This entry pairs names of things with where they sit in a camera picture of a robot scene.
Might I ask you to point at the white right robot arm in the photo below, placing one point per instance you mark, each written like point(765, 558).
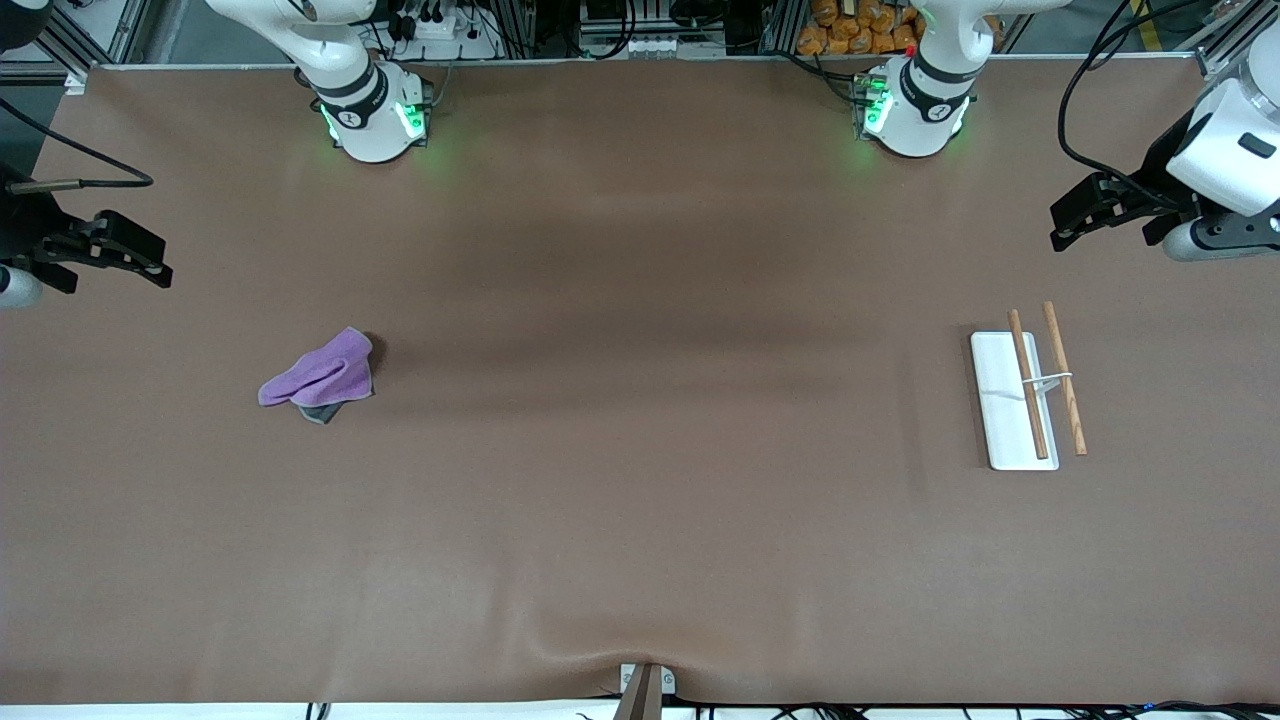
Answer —
point(370, 120)

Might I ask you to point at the metal table edge bracket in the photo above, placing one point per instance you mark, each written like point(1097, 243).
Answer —
point(645, 695)

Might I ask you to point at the white power strip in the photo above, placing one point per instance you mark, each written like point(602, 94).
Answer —
point(440, 30)

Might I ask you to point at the aluminium frame post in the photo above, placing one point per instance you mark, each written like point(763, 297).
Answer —
point(100, 30)
point(1235, 35)

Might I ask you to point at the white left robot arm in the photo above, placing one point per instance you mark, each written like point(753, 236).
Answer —
point(920, 110)

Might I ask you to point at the purple and grey towel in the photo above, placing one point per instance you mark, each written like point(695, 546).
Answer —
point(325, 375)

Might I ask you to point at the pile of orange packets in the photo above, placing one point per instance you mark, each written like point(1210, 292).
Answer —
point(850, 30)

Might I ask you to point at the brown table cover mat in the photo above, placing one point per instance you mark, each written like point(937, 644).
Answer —
point(640, 500)

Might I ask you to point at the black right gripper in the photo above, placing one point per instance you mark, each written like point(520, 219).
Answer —
point(22, 232)

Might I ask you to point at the white rack with wooden bars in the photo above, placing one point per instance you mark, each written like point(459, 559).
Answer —
point(1005, 400)

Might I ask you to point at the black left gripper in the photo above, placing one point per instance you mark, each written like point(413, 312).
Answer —
point(1166, 165)

